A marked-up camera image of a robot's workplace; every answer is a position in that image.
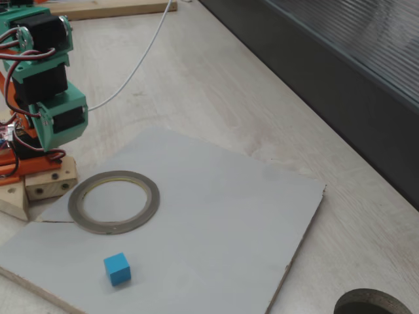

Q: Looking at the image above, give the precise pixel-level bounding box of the light wooden beam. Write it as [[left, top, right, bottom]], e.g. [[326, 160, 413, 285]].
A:
[[0, 179, 29, 220]]

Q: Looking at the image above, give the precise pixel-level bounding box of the orange controller board mount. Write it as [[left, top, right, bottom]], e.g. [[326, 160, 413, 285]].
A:
[[0, 153, 20, 186]]

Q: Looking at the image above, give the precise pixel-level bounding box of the grey ring of tape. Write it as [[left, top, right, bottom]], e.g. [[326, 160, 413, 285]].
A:
[[67, 169, 161, 236]]

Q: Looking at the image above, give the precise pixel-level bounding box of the blue cube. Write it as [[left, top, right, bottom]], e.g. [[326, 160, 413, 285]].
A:
[[103, 252, 132, 287]]

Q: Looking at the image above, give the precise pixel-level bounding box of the flat wooden plank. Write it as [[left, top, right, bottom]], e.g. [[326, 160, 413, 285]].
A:
[[50, 0, 177, 21]]

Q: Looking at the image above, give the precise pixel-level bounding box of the wooden base block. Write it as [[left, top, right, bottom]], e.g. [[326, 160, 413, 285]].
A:
[[24, 156, 79, 201]]

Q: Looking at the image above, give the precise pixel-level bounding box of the grey-topped chipboard panel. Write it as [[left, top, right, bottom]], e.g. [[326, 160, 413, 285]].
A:
[[0, 126, 327, 314]]

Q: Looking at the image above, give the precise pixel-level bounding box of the red controller board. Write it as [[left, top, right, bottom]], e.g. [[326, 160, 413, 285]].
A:
[[0, 122, 16, 151]]

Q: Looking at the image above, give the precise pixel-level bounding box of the white cable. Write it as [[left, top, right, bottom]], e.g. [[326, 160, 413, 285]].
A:
[[86, 0, 174, 112]]

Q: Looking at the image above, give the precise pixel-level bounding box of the fluted glass desk partition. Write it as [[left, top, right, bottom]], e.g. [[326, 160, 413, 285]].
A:
[[199, 0, 419, 212]]

